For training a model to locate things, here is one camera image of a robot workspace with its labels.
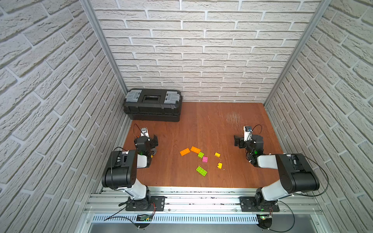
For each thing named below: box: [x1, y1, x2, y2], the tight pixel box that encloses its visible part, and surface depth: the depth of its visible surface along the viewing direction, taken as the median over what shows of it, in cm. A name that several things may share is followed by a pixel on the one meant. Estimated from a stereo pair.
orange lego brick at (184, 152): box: [179, 147, 191, 157], surface depth 94 cm
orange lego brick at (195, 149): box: [190, 145, 202, 154], surface depth 96 cm
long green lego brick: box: [195, 166, 208, 177], surface depth 87 cm
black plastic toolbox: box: [123, 88, 183, 122], surface depth 101 cm
